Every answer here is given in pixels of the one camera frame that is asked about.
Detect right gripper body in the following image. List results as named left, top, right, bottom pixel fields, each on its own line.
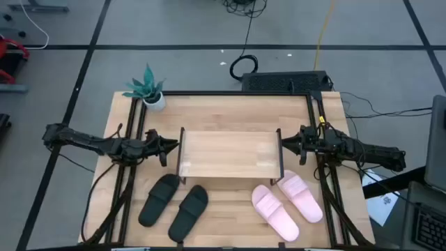
left=298, top=125, right=322, bottom=166

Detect black tangled cables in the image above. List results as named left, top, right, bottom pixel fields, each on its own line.
left=222, top=0, right=268, bottom=19

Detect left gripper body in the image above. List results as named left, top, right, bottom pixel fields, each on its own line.
left=138, top=128, right=169, bottom=167

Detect thin black cable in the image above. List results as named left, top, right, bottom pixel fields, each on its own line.
left=339, top=91, right=433, bottom=120

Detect white cable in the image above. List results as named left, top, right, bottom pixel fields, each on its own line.
left=19, top=0, right=50, bottom=50

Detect white paper sheet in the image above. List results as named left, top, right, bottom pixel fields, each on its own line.
left=362, top=169, right=401, bottom=227

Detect red black machine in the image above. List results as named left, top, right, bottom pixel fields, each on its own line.
left=0, top=34, right=31, bottom=85

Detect green plant in white pot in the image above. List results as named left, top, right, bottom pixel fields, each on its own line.
left=121, top=63, right=167, bottom=112

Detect grey desk foot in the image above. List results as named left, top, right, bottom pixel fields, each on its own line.
left=7, top=0, right=70, bottom=13

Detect black slide sandal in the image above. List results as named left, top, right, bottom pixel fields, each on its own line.
left=167, top=184, right=209, bottom=244
left=138, top=173, right=181, bottom=228

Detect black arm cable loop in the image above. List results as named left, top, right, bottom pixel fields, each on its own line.
left=80, top=162, right=121, bottom=244

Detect yellow hanging cable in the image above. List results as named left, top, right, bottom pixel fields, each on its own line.
left=312, top=0, right=336, bottom=72

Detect black keyboard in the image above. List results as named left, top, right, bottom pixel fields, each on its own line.
left=413, top=204, right=446, bottom=251

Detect grey monitor back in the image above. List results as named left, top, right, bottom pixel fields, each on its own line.
left=424, top=94, right=446, bottom=195

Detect pink slide sandal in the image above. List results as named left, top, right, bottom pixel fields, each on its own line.
left=277, top=169, right=324, bottom=224
left=251, top=184, right=300, bottom=243

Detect black metal rig frame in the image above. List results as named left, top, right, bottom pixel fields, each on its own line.
left=83, top=89, right=377, bottom=250

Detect black desk beam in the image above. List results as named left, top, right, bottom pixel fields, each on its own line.
left=362, top=166, right=428, bottom=200

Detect wooden shelf black metal frame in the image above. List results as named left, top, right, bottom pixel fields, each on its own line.
left=176, top=127, right=285, bottom=186

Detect black coiled cable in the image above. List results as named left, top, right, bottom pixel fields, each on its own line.
left=229, top=15, right=260, bottom=83

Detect black computer case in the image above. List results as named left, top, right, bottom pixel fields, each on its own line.
left=241, top=70, right=332, bottom=93

